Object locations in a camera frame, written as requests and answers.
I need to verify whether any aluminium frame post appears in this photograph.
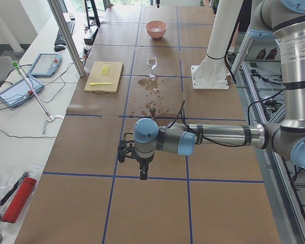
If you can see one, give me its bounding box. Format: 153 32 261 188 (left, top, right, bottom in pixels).
48 0 86 77

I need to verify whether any clear ice cubes pile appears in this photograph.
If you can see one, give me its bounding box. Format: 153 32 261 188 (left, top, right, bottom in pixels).
150 26 163 33

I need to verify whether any black keyboard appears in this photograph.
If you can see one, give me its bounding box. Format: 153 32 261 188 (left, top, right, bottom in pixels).
54 21 76 46

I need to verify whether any red thermos bottle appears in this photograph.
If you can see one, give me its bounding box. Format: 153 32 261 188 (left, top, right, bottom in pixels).
2 177 37 223

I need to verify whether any blue teach pendant near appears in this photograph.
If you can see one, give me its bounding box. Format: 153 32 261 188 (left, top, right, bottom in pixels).
0 75 44 108

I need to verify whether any yellow plastic knife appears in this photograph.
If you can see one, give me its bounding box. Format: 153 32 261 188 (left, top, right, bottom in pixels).
89 82 113 86

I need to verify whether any pink bowl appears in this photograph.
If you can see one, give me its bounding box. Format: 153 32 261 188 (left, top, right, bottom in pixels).
145 20 167 39

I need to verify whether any silver grabber stick green tip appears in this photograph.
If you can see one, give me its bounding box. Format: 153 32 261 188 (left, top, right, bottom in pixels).
13 62 65 135

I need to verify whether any blue teach pendant far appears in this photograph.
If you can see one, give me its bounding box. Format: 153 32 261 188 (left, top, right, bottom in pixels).
28 53 62 77

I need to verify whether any black computer mouse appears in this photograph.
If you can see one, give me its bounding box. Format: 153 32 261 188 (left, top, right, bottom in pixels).
54 44 66 52

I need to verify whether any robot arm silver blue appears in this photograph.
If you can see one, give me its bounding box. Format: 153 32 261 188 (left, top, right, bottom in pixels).
118 1 305 179

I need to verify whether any bamboo cutting board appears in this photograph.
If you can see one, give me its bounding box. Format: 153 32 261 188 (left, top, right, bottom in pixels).
84 62 123 93

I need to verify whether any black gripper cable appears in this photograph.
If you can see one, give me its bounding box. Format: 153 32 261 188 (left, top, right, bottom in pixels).
123 100 285 148

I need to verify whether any clear wine glass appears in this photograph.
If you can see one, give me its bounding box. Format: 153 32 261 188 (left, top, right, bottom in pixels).
147 53 157 81

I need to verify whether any steel jigger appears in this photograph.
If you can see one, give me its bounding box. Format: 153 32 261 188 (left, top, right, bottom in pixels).
149 107 157 119

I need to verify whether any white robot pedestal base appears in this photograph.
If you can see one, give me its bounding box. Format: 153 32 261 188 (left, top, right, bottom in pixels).
191 0 243 89

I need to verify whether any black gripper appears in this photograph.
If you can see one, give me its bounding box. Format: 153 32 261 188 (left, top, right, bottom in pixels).
117 140 149 180

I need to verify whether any blue teach pendant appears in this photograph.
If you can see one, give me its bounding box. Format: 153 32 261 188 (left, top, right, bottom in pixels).
28 53 62 77
0 75 44 108

